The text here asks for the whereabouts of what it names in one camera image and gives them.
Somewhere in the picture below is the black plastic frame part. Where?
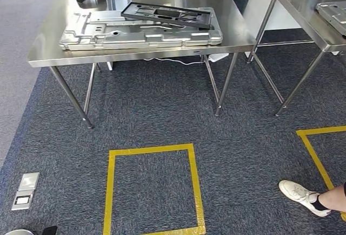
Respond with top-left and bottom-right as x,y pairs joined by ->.
121,2 -> 212,30

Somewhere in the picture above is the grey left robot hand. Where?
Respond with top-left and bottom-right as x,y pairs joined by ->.
40,225 -> 58,235

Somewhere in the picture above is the stainless steel table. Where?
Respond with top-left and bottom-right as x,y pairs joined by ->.
246,0 -> 346,117

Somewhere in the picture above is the silver floor socket cover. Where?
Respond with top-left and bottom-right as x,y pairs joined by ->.
11,190 -> 35,212
18,172 -> 40,191

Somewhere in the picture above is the yellow floor tape square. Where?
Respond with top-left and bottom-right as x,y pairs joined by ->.
103,143 -> 206,235
295,125 -> 346,222

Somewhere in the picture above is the stamped silver metal panel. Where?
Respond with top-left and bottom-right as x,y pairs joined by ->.
59,6 -> 224,51
315,1 -> 346,37

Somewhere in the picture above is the person's lower leg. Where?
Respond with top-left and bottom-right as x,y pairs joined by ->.
310,182 -> 346,213

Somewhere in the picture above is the person's foot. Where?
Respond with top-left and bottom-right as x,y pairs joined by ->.
278,179 -> 332,218

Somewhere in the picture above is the white cable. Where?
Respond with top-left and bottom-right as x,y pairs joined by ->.
144,57 -> 205,66

